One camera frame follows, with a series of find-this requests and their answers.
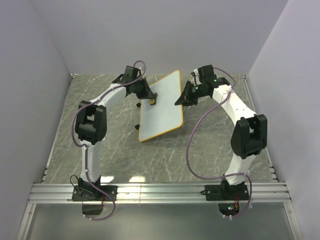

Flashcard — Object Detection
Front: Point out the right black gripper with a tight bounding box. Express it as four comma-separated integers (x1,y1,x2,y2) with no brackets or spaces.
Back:
174,81,208,108

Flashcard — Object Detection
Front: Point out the yellow black eraser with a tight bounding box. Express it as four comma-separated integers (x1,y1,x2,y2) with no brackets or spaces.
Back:
149,98,157,106

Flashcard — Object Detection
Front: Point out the yellow framed whiteboard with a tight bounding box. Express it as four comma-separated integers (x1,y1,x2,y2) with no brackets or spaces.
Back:
138,70,184,142

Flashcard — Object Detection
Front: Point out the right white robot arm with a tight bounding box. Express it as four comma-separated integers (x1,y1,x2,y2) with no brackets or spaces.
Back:
175,77,268,200

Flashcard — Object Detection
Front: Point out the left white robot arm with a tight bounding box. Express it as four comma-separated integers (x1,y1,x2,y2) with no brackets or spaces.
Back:
71,73,157,201

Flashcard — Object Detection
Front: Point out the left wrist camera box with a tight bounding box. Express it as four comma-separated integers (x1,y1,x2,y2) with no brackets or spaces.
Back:
122,65,141,84

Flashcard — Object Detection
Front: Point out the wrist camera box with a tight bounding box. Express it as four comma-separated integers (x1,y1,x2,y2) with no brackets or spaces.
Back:
122,65,141,84
196,64,217,83

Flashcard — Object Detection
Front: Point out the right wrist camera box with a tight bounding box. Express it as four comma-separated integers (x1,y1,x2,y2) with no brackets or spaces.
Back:
196,64,217,83

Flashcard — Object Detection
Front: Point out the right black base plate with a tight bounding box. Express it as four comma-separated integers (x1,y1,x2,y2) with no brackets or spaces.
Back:
200,185,250,201

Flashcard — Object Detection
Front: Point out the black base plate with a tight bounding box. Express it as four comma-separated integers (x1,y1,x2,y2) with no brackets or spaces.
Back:
200,185,250,201
71,184,118,202

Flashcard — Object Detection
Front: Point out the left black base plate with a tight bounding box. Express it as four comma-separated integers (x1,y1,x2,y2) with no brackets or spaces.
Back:
71,184,118,202

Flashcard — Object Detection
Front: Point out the aluminium front rail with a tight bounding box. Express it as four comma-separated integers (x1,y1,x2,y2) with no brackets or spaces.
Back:
27,182,291,204

